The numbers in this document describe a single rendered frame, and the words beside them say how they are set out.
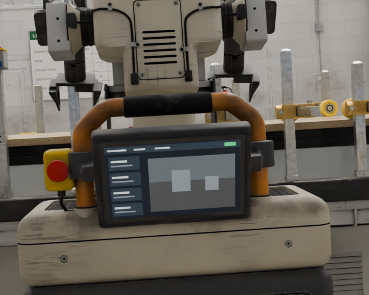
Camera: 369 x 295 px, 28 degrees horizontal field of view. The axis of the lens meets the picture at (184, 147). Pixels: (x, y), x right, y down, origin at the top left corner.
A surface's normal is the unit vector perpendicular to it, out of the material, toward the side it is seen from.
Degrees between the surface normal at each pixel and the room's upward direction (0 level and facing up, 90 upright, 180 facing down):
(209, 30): 82
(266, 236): 90
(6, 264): 90
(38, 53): 90
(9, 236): 90
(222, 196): 115
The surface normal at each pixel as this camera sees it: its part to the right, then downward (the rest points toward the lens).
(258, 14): 0.04, -0.09
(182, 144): 0.07, 0.47
